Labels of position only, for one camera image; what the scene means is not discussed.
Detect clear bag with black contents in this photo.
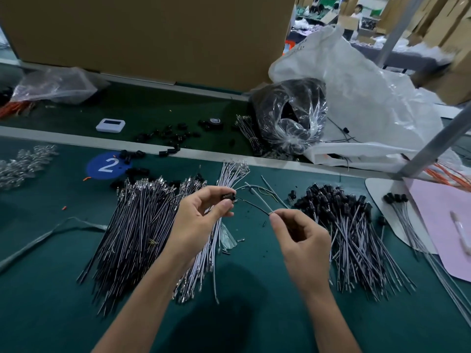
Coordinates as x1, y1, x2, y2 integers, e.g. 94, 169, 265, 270
252, 77, 328, 153

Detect small bundle of capped wires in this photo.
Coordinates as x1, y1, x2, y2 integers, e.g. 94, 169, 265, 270
383, 192, 471, 328

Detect small clear plastic piece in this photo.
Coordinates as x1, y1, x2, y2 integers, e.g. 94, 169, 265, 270
218, 224, 238, 253

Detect large white plastic sack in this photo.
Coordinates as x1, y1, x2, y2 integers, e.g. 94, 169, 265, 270
268, 25, 471, 174

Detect pink paper sheet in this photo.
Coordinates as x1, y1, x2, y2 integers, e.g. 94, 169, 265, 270
405, 178, 471, 282

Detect orange wire bunch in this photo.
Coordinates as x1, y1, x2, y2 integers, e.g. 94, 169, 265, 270
0, 101, 32, 120

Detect clear plastic strip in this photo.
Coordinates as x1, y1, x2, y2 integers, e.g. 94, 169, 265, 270
0, 217, 108, 275

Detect grey metal frame post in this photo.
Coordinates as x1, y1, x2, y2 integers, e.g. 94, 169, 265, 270
375, 0, 428, 68
397, 106, 471, 179

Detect brown cardboard panel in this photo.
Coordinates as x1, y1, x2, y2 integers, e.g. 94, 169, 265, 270
0, 0, 297, 93

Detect blue round number sticker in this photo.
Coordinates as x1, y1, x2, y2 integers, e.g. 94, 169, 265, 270
85, 151, 133, 181

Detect stack of cardboard boxes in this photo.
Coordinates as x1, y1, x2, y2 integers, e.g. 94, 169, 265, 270
412, 0, 471, 106

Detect person's right forearm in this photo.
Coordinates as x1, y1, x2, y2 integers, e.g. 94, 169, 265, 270
302, 281, 363, 353

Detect pile of wires with black caps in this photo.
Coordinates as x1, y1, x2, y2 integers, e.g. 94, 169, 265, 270
290, 183, 417, 301

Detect crumpled clear plastic bag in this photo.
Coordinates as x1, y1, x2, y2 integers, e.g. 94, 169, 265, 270
11, 67, 110, 106

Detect person's left hand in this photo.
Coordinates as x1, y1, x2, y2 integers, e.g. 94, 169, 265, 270
163, 186, 238, 273

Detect black plastic caps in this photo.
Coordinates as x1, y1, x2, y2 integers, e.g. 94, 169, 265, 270
110, 117, 247, 190

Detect pile of grey wires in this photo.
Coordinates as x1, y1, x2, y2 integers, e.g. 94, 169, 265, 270
77, 160, 251, 317

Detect small white timer device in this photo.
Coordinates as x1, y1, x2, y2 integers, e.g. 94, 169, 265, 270
96, 118, 127, 134

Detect person's right hand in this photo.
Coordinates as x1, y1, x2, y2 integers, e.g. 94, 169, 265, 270
268, 208, 334, 297

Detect person's left forearm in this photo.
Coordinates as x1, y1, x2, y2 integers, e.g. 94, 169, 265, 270
92, 253, 194, 353

